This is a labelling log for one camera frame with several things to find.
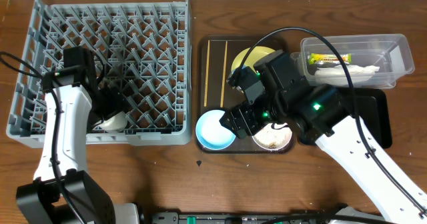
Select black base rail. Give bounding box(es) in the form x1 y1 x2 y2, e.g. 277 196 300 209
146 208 390 224

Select white napkin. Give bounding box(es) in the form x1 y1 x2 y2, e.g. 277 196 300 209
314 63 381 81

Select grey plastic dishwasher rack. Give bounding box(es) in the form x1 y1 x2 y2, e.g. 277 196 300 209
20 0 191 146

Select clear plastic waste bin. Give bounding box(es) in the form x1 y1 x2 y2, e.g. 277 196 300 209
291 34 415 89

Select green snack wrapper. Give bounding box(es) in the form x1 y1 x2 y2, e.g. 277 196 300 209
308 53 352 65

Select yellow plate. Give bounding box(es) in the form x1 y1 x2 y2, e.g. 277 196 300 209
231 45 276 74

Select small white cup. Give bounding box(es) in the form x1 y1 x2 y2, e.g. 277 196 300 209
99 111 127 133

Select dark brown serving tray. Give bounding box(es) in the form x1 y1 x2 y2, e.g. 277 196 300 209
196 35 296 154

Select light blue bowl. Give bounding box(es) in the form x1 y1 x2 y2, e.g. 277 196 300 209
195 109 236 151

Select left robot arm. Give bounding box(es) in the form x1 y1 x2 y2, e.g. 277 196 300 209
16 47 139 223

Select black waste tray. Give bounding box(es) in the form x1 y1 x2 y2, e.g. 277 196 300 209
296 85 393 149

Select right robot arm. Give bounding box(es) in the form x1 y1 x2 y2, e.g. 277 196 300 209
220 50 426 223

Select rice and nut scraps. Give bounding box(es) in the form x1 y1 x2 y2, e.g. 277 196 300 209
256 125 290 149

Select wooden chopstick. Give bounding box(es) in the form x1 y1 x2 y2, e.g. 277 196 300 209
203 40 210 107
220 41 228 108

